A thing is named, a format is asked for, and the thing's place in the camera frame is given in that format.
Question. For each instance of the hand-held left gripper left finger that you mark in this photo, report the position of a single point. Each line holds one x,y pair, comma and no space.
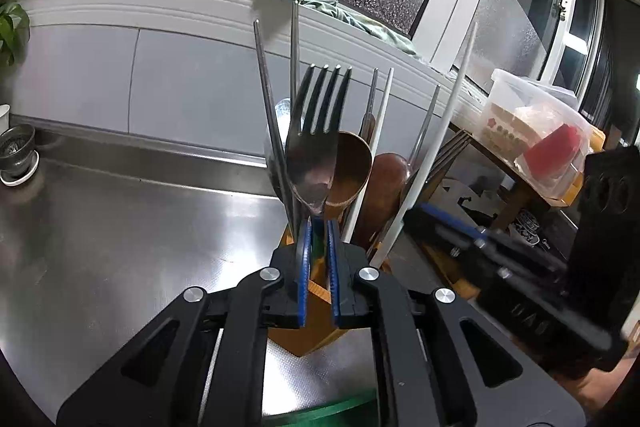
305,277

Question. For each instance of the clear plastic container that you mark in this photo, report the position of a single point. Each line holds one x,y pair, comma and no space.
505,127

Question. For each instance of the metal chopstick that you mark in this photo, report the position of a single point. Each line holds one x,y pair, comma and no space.
265,77
427,127

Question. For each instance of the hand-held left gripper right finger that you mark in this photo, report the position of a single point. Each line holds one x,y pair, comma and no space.
334,277

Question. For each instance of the wooden shelf rack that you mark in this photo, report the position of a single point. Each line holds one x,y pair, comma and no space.
517,197

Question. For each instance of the green board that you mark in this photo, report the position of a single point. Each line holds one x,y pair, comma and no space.
325,412

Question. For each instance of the person's right hand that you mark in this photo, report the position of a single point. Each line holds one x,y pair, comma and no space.
600,387

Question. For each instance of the reddish brown wooden spoon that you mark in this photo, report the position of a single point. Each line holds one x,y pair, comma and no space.
387,192

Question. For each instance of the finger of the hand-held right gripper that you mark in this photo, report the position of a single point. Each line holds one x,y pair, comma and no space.
450,227
530,312

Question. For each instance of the dark brown wooden spoon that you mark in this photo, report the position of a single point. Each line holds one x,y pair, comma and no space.
352,172

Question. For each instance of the green plant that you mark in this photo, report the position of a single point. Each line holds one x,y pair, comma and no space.
12,22

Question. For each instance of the red packet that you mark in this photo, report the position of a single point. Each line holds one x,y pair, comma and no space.
552,154

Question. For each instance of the blue patterned ceramic bowl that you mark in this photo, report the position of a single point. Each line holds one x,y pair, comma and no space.
527,224

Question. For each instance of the metal window latch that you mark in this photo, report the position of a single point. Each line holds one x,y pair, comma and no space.
562,7

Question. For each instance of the white cup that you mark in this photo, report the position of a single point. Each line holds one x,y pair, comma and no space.
4,117

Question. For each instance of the wooden utensil holder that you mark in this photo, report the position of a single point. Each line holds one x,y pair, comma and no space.
315,337

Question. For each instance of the metal sink strainer cup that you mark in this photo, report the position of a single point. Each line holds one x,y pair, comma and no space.
17,147

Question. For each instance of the dark metal fork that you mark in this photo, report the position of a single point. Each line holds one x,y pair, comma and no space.
450,152

